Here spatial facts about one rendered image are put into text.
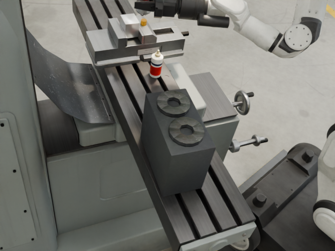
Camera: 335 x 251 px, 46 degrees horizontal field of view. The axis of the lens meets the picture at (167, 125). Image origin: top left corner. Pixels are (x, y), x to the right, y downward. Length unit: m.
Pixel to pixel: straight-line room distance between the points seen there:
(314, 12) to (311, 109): 1.81
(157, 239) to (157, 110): 1.02
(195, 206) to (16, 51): 0.61
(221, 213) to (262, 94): 1.97
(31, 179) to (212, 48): 2.21
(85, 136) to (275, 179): 0.81
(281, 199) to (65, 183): 0.86
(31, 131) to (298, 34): 0.84
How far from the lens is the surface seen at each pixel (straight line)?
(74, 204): 1.71
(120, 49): 1.42
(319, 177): 1.52
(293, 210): 1.69
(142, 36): 1.41
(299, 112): 2.97
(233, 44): 3.39
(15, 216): 1.55
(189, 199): 1.10
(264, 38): 1.25
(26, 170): 1.36
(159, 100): 1.04
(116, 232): 1.89
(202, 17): 1.24
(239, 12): 1.24
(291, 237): 1.62
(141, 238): 1.91
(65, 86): 1.37
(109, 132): 1.40
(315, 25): 1.26
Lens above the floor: 1.89
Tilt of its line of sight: 47 degrees down
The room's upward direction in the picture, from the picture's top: 11 degrees clockwise
